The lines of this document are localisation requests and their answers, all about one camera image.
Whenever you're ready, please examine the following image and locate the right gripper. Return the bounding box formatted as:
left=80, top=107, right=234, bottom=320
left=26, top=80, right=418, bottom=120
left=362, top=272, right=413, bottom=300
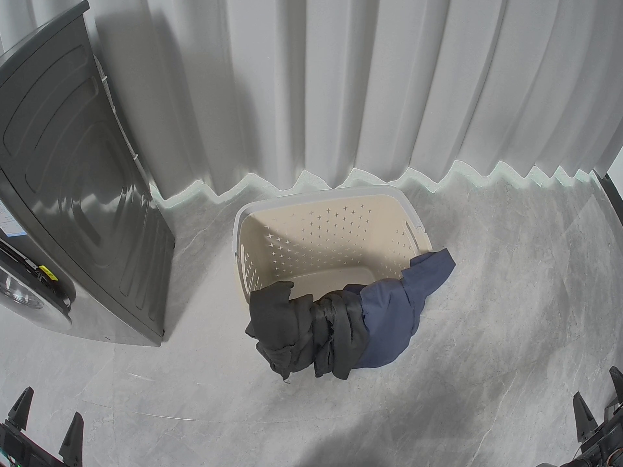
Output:
left=560, top=366, right=623, bottom=467

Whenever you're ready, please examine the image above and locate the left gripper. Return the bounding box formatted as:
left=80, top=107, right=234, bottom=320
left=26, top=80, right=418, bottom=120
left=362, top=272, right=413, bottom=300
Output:
left=0, top=386, right=85, bottom=467

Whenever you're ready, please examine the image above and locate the grey washing machine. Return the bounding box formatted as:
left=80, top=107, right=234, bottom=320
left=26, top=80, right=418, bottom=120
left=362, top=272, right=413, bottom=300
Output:
left=0, top=0, right=176, bottom=347

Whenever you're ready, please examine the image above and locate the cream laundry basket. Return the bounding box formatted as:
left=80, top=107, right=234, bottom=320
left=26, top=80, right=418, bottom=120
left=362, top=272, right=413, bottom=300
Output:
left=233, top=186, right=437, bottom=311

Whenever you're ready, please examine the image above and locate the blue garment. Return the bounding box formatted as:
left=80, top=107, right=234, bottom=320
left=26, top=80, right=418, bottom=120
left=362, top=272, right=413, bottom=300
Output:
left=345, top=248, right=457, bottom=369

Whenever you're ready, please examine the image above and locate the dark grey garment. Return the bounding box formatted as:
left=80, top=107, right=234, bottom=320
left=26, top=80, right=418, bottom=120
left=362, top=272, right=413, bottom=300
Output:
left=245, top=280, right=369, bottom=383

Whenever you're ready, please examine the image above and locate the white curtain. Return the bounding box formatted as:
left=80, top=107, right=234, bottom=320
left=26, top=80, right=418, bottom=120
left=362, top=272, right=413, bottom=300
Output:
left=0, top=0, right=623, bottom=202

